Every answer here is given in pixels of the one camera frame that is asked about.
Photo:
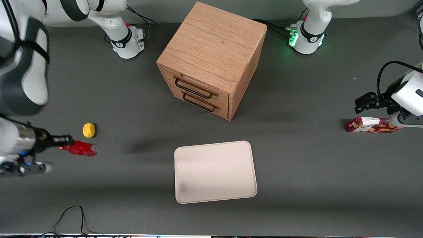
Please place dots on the red coke bottle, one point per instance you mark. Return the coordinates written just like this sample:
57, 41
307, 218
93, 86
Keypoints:
83, 148

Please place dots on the yellow lemon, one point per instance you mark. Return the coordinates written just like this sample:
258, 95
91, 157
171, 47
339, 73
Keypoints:
88, 130

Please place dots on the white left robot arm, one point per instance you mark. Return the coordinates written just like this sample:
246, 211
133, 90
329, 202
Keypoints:
309, 43

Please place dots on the red snack box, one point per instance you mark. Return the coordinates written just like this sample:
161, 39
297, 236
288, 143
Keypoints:
366, 127

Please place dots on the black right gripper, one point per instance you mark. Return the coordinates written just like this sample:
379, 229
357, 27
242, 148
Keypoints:
44, 141

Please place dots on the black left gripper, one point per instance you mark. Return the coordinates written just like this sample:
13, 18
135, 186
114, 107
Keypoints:
387, 100

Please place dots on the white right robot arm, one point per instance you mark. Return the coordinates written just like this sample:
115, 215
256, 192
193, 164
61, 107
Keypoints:
29, 76

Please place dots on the wooden drawer cabinet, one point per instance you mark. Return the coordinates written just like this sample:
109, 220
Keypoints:
211, 49

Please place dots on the beige plastic tray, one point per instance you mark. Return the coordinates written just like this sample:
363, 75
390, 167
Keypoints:
214, 172

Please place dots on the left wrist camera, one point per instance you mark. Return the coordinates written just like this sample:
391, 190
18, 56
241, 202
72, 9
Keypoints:
408, 120

